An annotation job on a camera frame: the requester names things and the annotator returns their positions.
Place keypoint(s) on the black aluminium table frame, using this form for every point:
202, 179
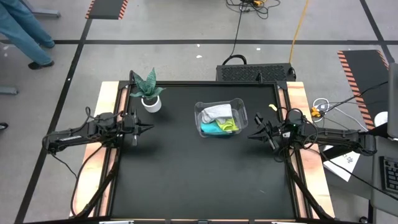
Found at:
202, 83

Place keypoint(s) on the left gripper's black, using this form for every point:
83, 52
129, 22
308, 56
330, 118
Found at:
130, 130

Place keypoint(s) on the person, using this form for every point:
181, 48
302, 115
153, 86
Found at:
21, 31

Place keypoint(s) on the black computer case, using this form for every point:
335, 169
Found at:
255, 73

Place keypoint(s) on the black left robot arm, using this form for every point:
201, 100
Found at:
81, 133

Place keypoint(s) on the snake plant in white pot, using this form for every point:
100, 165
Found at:
150, 99

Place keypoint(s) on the yellow microfiber towel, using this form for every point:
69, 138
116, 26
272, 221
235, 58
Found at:
228, 125

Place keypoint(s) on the white paper sheet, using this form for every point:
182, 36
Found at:
345, 165

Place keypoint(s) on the black orange-striped floor mat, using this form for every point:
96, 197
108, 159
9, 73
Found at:
105, 8
363, 77

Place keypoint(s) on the computer monitor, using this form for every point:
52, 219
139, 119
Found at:
393, 99

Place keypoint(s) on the small black table-edge camera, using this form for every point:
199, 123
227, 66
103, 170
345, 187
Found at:
202, 222

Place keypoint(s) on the blue microfiber towel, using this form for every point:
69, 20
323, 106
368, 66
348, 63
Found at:
211, 128

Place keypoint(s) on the grey microfiber towel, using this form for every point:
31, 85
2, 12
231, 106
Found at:
216, 112

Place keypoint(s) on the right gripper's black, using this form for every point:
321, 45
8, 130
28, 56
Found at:
273, 133

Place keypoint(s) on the black monitor stand bar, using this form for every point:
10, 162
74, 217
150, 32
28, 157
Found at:
377, 132

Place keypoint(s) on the grey desk foot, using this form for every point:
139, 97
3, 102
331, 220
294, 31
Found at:
46, 13

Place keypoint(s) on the clear plastic bin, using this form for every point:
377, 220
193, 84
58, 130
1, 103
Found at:
241, 109

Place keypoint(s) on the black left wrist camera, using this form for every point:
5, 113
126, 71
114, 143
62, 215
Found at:
128, 121

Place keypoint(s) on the white round cup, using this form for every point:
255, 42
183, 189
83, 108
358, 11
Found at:
381, 119

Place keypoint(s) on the yellow power plug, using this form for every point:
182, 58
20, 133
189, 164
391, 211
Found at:
315, 112

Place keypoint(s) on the black keyboard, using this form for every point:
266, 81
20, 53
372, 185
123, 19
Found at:
390, 174

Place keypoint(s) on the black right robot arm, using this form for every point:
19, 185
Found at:
335, 140

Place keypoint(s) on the grey floor foot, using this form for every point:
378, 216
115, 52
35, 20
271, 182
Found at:
8, 90

